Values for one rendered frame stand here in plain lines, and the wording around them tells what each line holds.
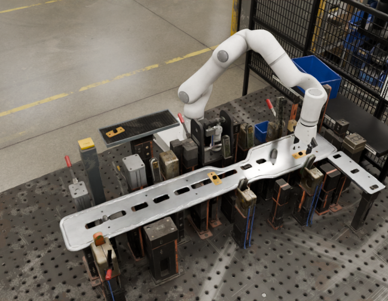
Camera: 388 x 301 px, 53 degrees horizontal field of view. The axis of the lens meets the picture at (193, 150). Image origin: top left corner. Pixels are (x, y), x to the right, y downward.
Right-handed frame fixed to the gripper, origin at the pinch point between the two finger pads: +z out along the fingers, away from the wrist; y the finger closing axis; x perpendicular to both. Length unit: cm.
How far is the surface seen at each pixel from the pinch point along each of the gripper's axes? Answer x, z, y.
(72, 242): -115, 5, 0
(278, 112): -1.5, -9.1, -19.2
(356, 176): 13.1, 5.1, 24.4
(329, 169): 7.1, 7.1, 13.8
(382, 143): 39.9, 2.1, 14.5
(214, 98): 66, 105, -196
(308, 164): -7.2, -1.4, 12.5
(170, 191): -68, 5, -7
